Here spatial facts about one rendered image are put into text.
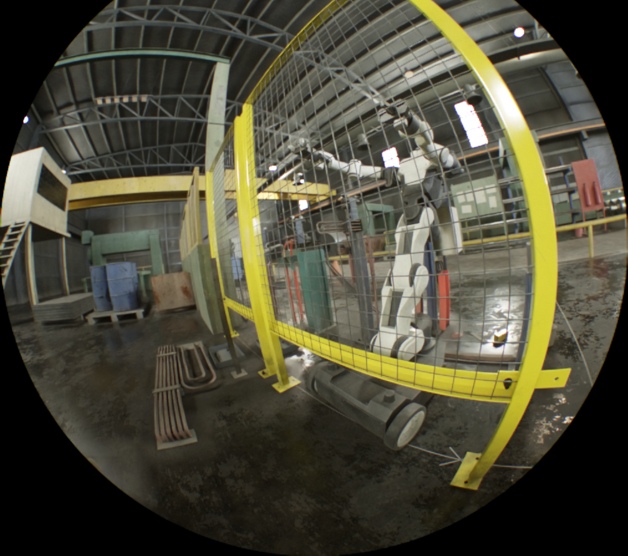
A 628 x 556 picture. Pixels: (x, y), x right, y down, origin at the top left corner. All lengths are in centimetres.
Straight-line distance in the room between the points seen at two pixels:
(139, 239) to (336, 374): 1027
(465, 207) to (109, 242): 1372
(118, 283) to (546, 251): 448
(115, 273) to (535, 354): 450
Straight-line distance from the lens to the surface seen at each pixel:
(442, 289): 167
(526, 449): 101
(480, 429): 102
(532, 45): 481
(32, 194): 844
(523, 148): 45
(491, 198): 640
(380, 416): 81
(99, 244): 1113
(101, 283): 470
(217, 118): 320
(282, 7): 1128
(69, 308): 496
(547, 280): 45
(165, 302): 400
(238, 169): 136
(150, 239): 1048
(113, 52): 462
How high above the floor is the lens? 79
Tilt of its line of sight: 2 degrees up
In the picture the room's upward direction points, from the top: 8 degrees counter-clockwise
